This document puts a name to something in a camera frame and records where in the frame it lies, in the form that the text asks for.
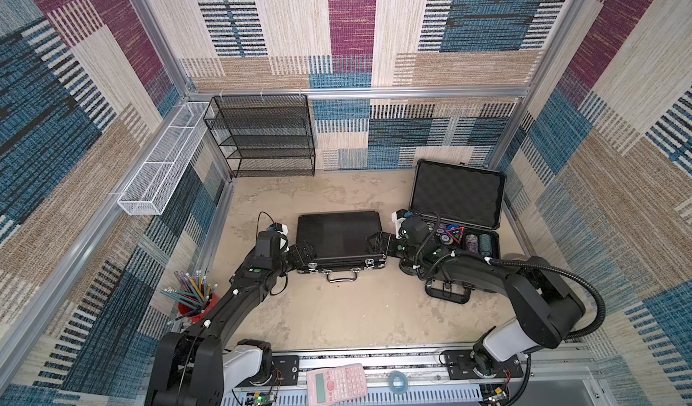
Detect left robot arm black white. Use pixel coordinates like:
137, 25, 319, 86
144, 231, 315, 405

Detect black poker case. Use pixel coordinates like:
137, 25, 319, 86
295, 211, 387, 283

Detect poker chips in case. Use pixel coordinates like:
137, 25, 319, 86
435, 224, 500, 256

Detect grey poker case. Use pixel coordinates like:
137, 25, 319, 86
398, 159, 506, 305

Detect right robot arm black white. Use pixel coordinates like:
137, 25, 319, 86
367, 212, 607, 378

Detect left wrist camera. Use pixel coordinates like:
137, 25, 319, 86
268, 222, 289, 252

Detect black wire mesh shelf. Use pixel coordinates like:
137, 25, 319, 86
205, 95, 316, 178

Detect white wire mesh basket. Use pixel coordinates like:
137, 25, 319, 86
118, 102, 208, 216

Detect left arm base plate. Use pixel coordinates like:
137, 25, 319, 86
238, 355, 300, 390

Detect red pencil cup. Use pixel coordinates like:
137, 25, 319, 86
160, 271, 218, 323

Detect grey yellow tape roll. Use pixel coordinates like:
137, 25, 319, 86
504, 253, 529, 261

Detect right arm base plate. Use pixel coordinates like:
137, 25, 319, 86
438, 349, 524, 380

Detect pink calculator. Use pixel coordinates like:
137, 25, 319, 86
306, 364, 368, 406

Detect blue tape roll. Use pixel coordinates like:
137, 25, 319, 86
387, 371, 409, 395

